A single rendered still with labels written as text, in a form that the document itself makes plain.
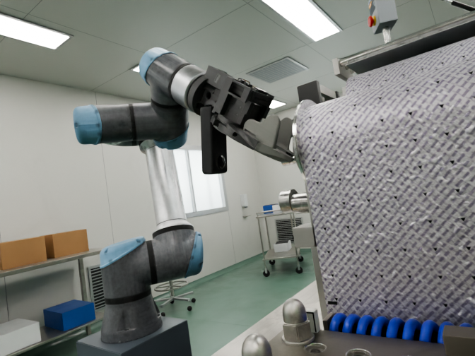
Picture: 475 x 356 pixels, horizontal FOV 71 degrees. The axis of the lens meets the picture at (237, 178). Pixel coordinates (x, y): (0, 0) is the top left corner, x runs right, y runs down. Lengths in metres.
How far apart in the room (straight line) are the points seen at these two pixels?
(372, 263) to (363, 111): 0.18
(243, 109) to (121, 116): 0.26
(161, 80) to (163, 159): 0.41
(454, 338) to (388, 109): 0.24
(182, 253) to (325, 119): 0.58
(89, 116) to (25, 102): 3.59
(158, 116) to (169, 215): 0.34
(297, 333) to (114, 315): 0.60
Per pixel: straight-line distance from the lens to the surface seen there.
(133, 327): 0.91
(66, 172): 4.25
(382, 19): 1.08
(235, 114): 0.53
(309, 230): 0.53
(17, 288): 4.00
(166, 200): 0.96
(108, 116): 0.69
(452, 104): 0.41
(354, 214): 0.43
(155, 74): 0.65
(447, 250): 0.42
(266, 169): 6.93
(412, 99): 0.42
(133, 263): 0.89
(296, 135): 0.44
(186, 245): 0.91
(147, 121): 0.68
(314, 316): 0.43
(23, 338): 3.46
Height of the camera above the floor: 1.20
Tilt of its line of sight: 4 degrees up
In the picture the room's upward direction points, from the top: 8 degrees counter-clockwise
